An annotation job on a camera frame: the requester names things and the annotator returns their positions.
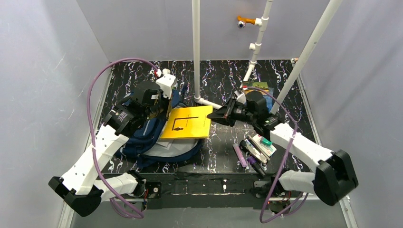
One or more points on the grey white photography portfolio book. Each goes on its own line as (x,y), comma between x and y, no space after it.
(164,144)

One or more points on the pink highlighter pen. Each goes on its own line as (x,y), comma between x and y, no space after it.
(240,155)

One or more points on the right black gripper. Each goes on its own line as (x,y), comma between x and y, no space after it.
(230,110)

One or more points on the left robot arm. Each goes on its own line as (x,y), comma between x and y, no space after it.
(83,187)

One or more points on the white PVC pipe frame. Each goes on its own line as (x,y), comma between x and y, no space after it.
(262,22)

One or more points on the transparent pencil case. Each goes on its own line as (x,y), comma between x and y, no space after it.
(263,152)

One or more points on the navy blue student backpack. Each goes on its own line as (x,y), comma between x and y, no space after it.
(146,147)

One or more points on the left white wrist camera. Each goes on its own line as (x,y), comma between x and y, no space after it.
(166,81)

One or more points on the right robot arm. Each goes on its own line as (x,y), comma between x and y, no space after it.
(332,175)

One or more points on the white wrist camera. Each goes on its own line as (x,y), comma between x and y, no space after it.
(166,81)
(240,96)

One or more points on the orange tap on pipe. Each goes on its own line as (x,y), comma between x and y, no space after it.
(246,20)

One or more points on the black marker pen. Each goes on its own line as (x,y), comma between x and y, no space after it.
(252,158)

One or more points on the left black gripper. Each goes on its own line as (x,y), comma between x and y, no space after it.
(156,109)

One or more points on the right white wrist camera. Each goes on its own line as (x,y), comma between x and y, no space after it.
(240,96)

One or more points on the white eraser box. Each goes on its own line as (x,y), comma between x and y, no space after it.
(257,138)

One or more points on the Animal Farm paperback book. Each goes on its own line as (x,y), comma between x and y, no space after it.
(263,86)

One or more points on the green pencil sharpener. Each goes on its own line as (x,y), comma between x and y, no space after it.
(266,142)

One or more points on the yellow book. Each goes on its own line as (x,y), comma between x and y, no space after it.
(188,123)

